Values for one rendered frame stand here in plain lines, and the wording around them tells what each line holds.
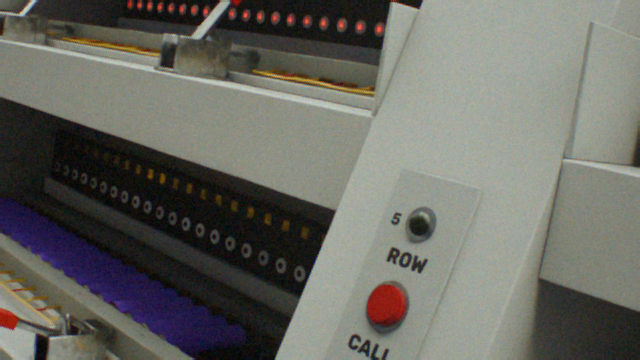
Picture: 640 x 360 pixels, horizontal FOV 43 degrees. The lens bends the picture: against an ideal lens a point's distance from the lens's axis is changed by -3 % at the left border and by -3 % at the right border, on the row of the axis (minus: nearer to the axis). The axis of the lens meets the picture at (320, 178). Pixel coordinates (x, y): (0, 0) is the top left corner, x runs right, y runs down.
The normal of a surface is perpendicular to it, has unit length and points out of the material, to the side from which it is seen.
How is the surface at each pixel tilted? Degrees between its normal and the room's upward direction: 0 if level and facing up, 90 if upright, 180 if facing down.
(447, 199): 90
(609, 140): 90
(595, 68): 90
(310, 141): 108
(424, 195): 90
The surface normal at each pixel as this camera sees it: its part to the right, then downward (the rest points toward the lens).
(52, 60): -0.72, -0.04
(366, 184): -0.63, -0.34
